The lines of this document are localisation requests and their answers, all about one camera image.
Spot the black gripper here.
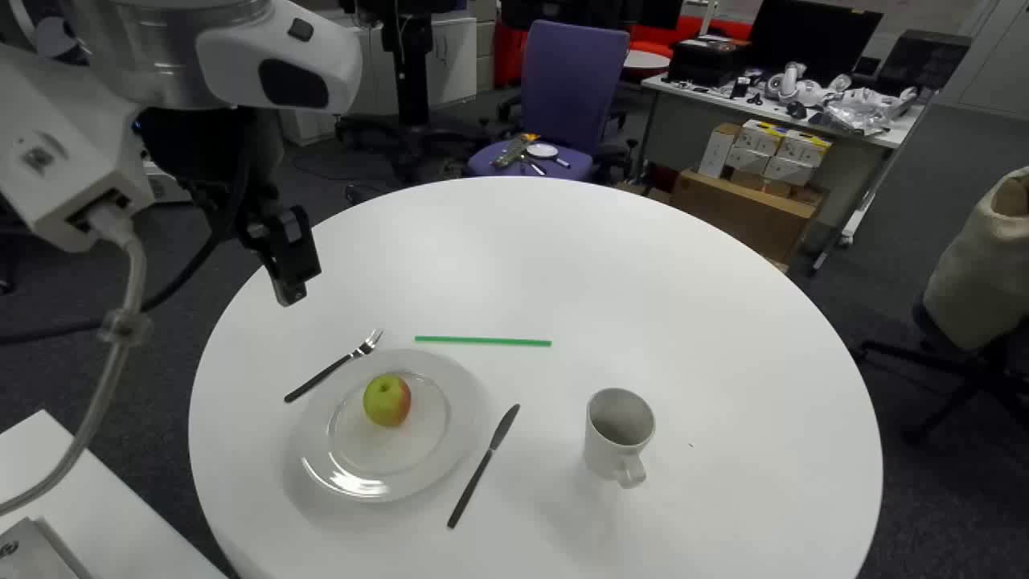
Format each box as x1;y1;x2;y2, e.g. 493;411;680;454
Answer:
256;207;325;313

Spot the white ceramic mug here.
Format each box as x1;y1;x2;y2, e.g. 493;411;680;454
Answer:
578;386;658;493

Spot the white robot base platform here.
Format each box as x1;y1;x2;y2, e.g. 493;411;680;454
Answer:
0;408;230;579

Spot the green apple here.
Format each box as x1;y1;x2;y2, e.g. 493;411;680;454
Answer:
359;368;414;431

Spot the white round plate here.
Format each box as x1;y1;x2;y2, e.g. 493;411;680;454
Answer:
292;347;495;507

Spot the green straw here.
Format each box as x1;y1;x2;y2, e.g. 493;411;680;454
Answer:
411;332;555;351

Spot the black tripod stand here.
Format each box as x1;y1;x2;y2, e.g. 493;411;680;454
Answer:
337;0;476;186

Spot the black table knife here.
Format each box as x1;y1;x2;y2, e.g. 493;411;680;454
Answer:
445;401;525;533

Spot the green striped pack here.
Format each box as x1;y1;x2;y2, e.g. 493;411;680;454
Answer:
493;132;540;170

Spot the purple office chair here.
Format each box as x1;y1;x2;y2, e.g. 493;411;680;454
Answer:
463;15;637;186

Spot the white office desk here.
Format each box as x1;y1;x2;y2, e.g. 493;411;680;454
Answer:
637;69;926;270

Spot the plain white box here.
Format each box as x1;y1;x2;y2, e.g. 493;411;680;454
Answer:
699;118;747;181

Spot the brown cardboard box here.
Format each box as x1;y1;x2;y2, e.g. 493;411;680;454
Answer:
669;168;827;267

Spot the white yellow carton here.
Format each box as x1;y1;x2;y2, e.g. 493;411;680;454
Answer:
767;125;836;188
730;117;787;181

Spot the large black monitor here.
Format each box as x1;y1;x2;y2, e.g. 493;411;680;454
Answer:
749;0;887;83

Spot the white clutter pile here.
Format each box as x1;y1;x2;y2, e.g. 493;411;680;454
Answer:
734;62;926;139

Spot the small black monitor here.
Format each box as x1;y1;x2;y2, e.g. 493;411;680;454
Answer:
873;29;976;95

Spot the black chair with jacket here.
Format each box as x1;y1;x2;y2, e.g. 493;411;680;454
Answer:
856;303;1029;442

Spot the beige jacket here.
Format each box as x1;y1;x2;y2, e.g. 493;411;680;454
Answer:
924;163;1029;355

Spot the black handled fork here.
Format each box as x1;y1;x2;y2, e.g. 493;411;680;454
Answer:
280;329;387;406

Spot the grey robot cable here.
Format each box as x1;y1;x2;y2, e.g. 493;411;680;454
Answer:
0;207;156;519

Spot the grey base plate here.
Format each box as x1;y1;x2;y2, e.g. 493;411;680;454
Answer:
0;519;96;579

